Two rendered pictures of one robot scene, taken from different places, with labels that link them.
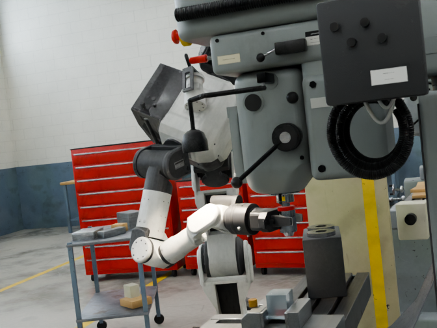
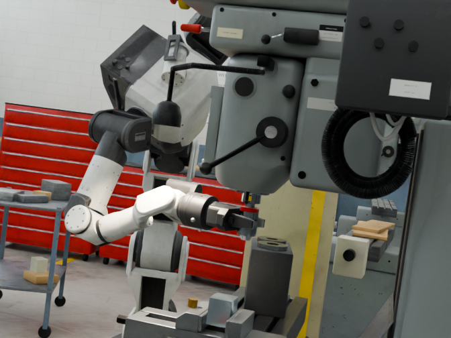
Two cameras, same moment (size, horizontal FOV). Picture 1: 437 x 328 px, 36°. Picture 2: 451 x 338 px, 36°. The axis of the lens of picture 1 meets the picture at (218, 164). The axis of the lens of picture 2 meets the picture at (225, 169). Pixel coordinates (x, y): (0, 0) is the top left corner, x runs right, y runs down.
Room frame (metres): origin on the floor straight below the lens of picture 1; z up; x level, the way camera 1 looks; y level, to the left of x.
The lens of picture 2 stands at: (0.13, 0.09, 1.44)
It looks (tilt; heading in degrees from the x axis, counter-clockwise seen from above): 3 degrees down; 354
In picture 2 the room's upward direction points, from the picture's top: 7 degrees clockwise
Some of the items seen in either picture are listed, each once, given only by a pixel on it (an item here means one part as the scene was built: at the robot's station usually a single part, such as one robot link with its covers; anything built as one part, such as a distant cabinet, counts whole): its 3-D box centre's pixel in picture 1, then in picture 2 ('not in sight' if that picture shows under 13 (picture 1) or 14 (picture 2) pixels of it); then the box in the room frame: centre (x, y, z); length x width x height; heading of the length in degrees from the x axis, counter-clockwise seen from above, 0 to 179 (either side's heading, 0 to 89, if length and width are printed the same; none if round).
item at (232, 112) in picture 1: (239, 144); (215, 129); (1.82, -0.06, 1.44); 0.04 x 0.04 x 0.21; 70
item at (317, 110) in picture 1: (351, 123); (341, 135); (1.71, -0.35, 1.47); 0.24 x 0.19 x 0.26; 160
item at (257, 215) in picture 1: (259, 220); (216, 215); (1.84, -0.09, 1.23); 0.13 x 0.12 x 0.10; 142
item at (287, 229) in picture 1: (287, 220); (247, 222); (1.78, -0.17, 1.23); 0.05 x 0.05 x 0.06
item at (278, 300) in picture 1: (280, 303); (222, 310); (1.63, -0.11, 1.05); 0.06 x 0.05 x 0.06; 158
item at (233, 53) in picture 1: (284, 49); (289, 39); (1.77, -0.21, 1.68); 0.34 x 0.24 x 0.10; 70
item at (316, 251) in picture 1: (324, 258); (268, 273); (2.16, -0.31, 1.04); 0.22 x 0.12 x 0.20; 171
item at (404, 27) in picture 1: (372, 49); (397, 56); (1.36, -0.34, 1.62); 0.20 x 0.09 x 0.21; 70
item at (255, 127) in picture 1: (279, 131); (262, 125); (1.78, -0.17, 1.47); 0.21 x 0.19 x 0.32; 160
